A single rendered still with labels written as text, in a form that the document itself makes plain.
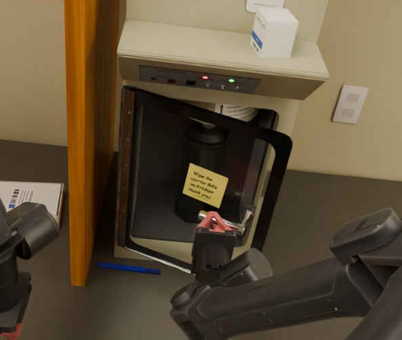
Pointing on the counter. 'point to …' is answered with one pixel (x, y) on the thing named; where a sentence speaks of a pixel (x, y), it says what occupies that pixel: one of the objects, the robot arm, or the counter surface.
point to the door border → (125, 132)
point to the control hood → (220, 57)
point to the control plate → (247, 85)
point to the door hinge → (120, 149)
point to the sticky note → (205, 185)
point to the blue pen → (129, 268)
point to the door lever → (231, 221)
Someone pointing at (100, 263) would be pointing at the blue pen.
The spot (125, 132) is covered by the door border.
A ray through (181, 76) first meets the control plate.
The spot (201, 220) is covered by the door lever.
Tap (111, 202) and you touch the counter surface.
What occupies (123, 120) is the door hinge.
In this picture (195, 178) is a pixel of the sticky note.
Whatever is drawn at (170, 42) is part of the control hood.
